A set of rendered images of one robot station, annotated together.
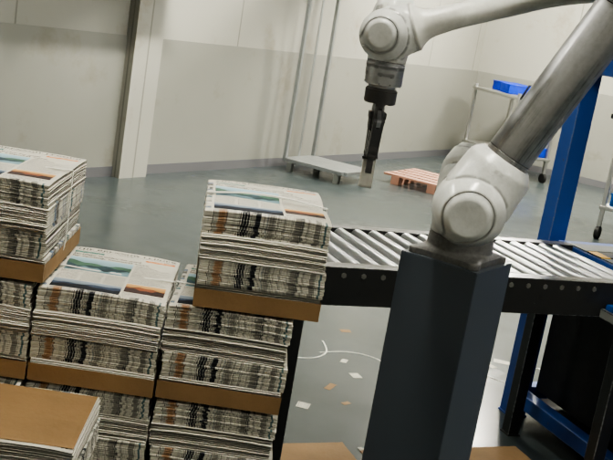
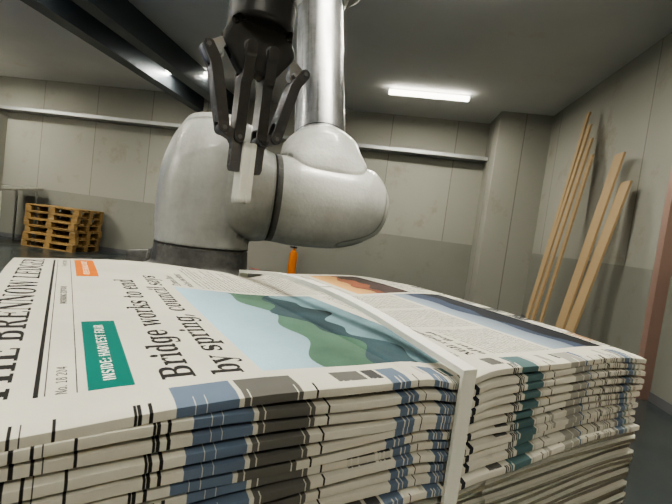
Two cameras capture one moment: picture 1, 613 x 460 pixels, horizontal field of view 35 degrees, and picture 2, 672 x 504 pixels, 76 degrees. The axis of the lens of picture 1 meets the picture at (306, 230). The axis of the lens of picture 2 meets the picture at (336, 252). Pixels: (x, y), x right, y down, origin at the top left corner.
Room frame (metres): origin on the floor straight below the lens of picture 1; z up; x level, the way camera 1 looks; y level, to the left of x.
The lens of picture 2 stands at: (2.40, 0.39, 1.12)
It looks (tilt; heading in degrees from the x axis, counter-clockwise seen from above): 3 degrees down; 244
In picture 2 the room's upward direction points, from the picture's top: 7 degrees clockwise
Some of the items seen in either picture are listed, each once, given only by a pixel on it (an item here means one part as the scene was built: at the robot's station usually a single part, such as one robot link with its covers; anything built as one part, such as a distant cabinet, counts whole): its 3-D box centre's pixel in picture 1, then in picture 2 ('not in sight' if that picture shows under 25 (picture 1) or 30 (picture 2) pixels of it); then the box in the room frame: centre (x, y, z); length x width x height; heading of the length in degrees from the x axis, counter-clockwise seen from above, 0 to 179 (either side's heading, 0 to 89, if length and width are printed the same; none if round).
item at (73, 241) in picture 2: not in sight; (64, 227); (3.48, -9.46, 0.40); 1.13 x 0.77 x 0.80; 147
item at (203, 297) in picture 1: (255, 294); not in sight; (2.16, 0.09, 0.86); 0.29 x 0.16 x 0.04; 96
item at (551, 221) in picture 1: (551, 237); not in sight; (3.91, -0.99, 0.78); 0.09 x 0.09 x 1.55; 23
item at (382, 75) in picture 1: (384, 75); not in sight; (2.28, -0.12, 1.39); 0.09 x 0.09 x 0.06
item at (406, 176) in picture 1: (445, 186); not in sight; (9.55, -1.28, 0.05); 1.06 x 0.75 x 0.10; 58
